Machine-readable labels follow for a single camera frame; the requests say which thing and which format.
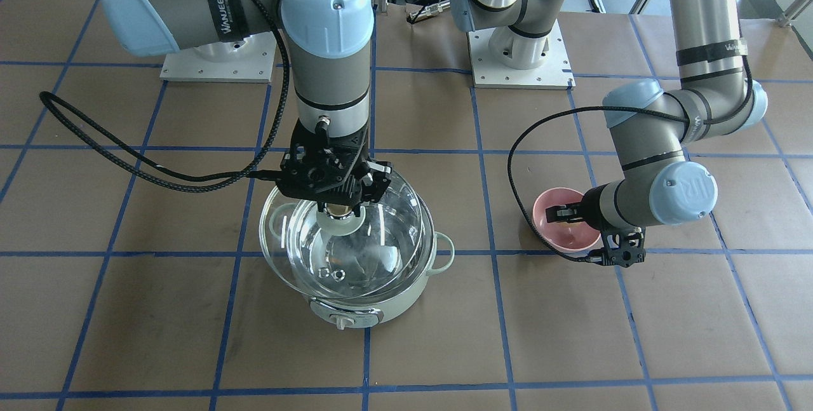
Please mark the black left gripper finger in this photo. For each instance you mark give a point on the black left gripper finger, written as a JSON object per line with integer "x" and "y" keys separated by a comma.
{"x": 560, "y": 214}

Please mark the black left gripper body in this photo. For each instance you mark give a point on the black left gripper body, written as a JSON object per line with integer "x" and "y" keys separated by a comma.
{"x": 591, "y": 208}

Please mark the pink plastic bowl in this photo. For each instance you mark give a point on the pink plastic bowl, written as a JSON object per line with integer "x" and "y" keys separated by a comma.
{"x": 563, "y": 236}

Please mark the white electric cooking pot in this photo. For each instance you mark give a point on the white electric cooking pot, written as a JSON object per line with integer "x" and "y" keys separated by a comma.
{"x": 384, "y": 305}

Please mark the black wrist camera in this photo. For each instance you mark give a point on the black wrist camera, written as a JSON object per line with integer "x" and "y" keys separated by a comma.
{"x": 622, "y": 247}

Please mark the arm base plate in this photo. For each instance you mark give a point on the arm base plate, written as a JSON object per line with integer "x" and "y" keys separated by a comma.
{"x": 250, "y": 60}
{"x": 504, "y": 60}

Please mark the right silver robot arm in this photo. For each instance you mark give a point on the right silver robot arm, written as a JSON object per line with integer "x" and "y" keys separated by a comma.
{"x": 325, "y": 46}

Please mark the glass pot lid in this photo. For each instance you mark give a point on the glass pot lid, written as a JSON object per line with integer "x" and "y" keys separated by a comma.
{"x": 353, "y": 256}

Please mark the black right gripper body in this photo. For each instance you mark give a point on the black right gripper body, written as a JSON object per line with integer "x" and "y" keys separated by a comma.
{"x": 378, "y": 175}

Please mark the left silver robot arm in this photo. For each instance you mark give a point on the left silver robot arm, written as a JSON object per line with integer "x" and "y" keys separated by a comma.
{"x": 649, "y": 125}

